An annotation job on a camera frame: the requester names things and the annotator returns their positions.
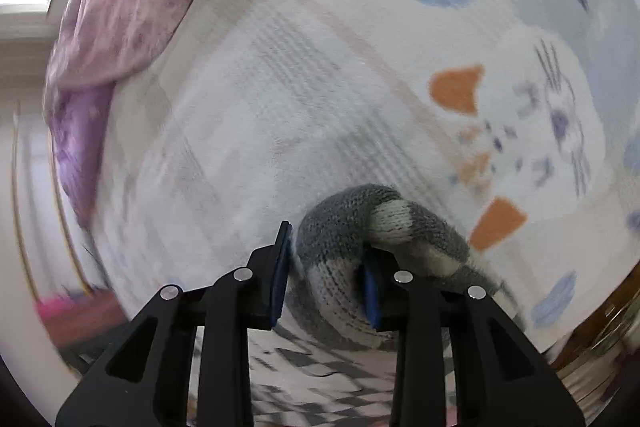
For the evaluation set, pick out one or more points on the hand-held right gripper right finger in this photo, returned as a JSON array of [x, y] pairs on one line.
[[430, 337]]

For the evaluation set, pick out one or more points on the grey white checkered cardigan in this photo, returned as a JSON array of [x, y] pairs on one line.
[[345, 232]]

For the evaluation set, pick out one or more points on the purple floral quilt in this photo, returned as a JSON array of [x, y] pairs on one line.
[[125, 7]]

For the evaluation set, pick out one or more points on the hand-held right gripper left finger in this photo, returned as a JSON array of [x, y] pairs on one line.
[[235, 337]]

